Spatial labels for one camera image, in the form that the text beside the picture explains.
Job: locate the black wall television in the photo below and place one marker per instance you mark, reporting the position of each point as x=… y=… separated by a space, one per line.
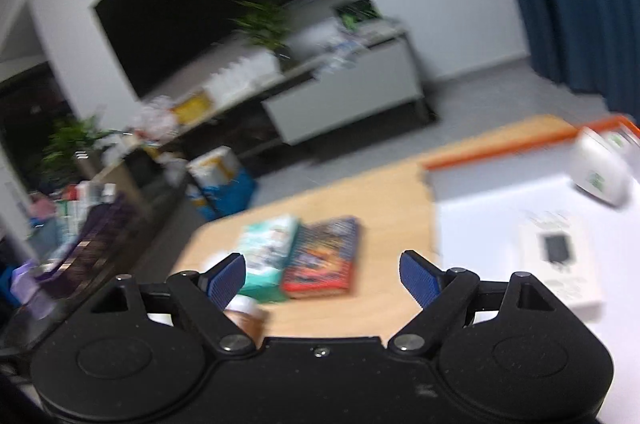
x=200 y=4

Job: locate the dark blue curtain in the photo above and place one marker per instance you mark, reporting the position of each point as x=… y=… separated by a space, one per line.
x=575 y=4

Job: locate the green potted plant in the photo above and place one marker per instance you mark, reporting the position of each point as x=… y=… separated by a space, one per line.
x=265 y=27

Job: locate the white yellow cardboard box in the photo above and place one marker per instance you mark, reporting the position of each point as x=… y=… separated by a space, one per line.
x=215 y=167

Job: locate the red printed box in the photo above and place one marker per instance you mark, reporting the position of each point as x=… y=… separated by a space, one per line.
x=320 y=259

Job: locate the orange-edged white cardboard box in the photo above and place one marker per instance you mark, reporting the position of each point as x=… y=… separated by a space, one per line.
x=480 y=214

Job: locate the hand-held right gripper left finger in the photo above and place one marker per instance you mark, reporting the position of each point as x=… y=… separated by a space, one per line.
x=227 y=280

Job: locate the blue plastic bag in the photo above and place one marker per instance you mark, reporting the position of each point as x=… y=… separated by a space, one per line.
x=235 y=199

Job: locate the white charger package box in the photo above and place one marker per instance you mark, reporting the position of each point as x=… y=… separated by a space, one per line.
x=555 y=254

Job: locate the green black box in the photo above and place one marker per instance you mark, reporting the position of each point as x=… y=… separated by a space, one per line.
x=357 y=12

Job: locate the brown cosmetic tube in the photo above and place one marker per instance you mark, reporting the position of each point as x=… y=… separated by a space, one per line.
x=247 y=319

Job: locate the leafy green plant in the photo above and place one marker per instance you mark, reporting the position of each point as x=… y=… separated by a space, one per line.
x=70 y=144

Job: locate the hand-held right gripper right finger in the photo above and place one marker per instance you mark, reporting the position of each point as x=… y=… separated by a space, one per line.
x=417 y=279

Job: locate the grey white television cabinet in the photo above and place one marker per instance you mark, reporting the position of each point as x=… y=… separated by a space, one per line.
x=350 y=79

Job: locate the white plug-in repellent device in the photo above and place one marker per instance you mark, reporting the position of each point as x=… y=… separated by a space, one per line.
x=595 y=169

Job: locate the white plastic bag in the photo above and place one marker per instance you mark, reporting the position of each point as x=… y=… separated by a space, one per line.
x=152 y=117

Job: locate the white router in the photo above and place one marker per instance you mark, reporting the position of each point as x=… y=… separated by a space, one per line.
x=240 y=74

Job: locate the black glass coffee table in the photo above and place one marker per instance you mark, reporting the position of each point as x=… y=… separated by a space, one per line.
x=140 y=249

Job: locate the purple patterned box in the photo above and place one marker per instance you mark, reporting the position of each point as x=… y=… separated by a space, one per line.
x=95 y=234

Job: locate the green white carton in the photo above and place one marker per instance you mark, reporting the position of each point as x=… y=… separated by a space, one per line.
x=265 y=249

